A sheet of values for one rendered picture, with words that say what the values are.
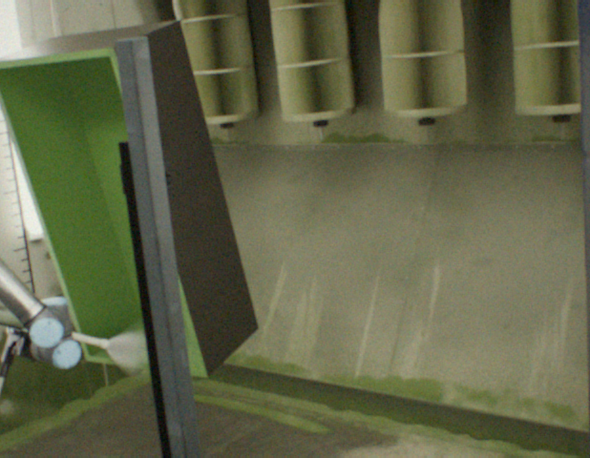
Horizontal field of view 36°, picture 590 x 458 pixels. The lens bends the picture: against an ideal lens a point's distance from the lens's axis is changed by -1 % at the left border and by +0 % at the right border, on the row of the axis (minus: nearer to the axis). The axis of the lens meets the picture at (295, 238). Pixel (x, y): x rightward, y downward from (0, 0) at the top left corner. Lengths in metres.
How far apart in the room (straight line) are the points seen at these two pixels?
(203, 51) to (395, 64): 1.05
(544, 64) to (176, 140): 1.31
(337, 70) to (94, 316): 1.44
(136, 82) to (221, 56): 2.42
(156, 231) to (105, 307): 1.84
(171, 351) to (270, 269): 2.34
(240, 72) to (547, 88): 1.56
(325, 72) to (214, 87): 0.63
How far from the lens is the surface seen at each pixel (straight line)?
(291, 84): 3.92
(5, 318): 3.14
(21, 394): 4.15
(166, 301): 1.92
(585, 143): 1.71
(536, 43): 3.34
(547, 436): 3.46
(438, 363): 3.67
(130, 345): 3.37
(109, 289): 3.71
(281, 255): 4.24
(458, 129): 3.95
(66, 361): 2.89
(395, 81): 3.60
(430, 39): 3.56
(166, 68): 3.06
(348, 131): 4.24
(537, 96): 3.35
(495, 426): 3.54
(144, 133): 1.85
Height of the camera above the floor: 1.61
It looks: 12 degrees down
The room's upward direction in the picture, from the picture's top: 6 degrees counter-clockwise
